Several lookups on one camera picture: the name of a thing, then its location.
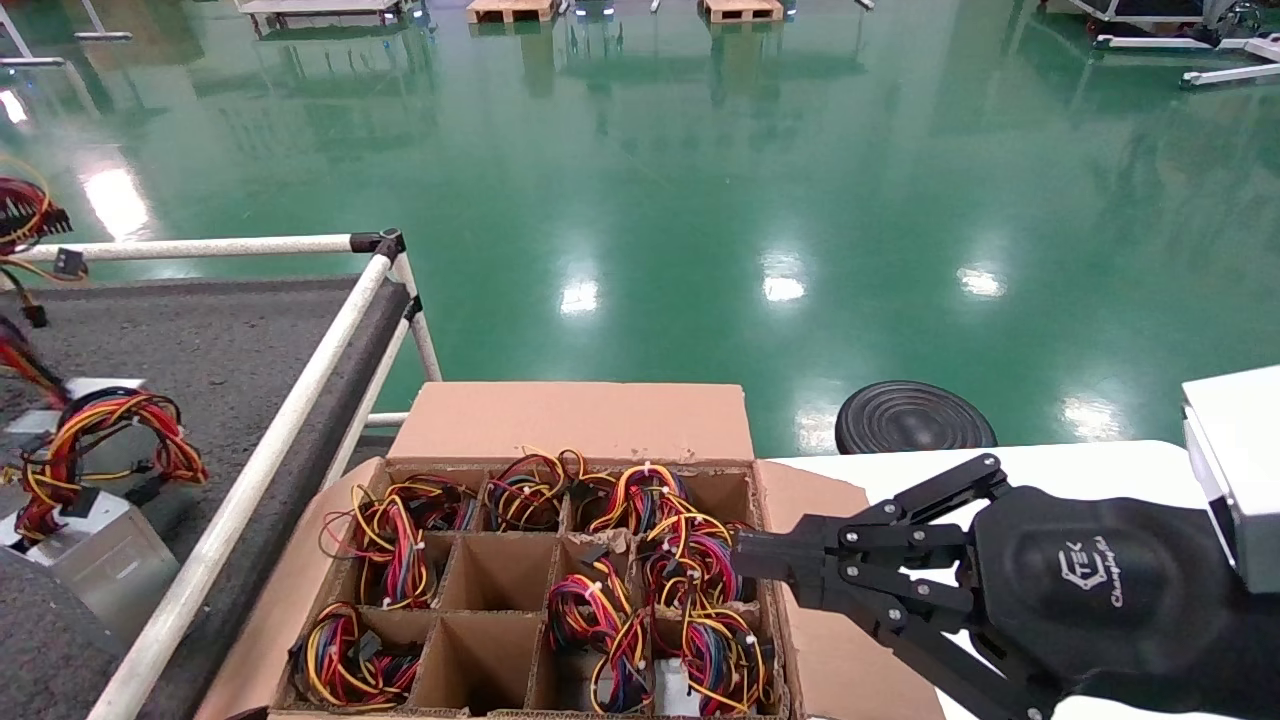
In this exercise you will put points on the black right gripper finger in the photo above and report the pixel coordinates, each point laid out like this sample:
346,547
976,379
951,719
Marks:
790,548

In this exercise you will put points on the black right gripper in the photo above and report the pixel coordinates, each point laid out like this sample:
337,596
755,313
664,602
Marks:
1100,590

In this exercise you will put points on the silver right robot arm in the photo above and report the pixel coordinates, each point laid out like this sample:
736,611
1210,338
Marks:
1240,470

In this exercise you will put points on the brown cardboard divider box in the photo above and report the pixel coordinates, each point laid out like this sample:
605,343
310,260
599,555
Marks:
580,420

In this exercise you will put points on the black round ribbed disc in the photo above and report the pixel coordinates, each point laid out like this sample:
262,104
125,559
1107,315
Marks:
910,415

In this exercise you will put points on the wooden pallet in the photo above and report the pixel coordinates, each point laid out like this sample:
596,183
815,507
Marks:
512,10
741,10

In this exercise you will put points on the dark wheeled cart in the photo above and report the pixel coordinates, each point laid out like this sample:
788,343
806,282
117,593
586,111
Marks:
595,8

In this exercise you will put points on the white metal stand base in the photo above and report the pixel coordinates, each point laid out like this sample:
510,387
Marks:
1230,75

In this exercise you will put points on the dark machine cart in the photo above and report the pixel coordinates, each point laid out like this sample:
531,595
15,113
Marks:
1140,8

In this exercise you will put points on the grey metal platform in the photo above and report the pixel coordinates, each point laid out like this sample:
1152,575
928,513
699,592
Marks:
320,8

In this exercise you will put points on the grey metal stand legs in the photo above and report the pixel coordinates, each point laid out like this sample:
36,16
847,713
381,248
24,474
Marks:
30,62

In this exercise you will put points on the white pipe frame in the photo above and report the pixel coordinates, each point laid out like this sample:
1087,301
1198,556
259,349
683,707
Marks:
200,247

